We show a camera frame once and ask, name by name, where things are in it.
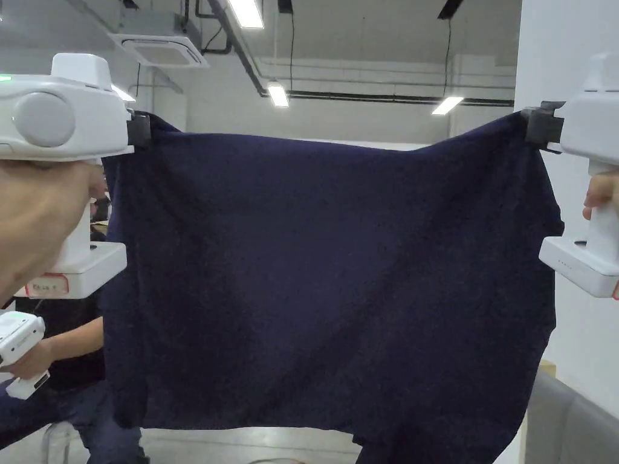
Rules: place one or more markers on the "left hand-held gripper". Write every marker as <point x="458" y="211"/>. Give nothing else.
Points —
<point x="58" y="116"/>

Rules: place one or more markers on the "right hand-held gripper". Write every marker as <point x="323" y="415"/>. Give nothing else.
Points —
<point x="592" y="125"/>

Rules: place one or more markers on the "grey padded headboard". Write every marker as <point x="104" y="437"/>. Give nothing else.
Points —
<point x="575" y="425"/>

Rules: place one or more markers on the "person's left hand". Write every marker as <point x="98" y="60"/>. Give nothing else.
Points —
<point x="34" y="217"/>

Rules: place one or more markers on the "dark blue garment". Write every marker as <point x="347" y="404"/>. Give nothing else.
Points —
<point x="329" y="270"/>

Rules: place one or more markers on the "person's right hand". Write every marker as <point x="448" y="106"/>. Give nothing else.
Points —
<point x="599" y="191"/>

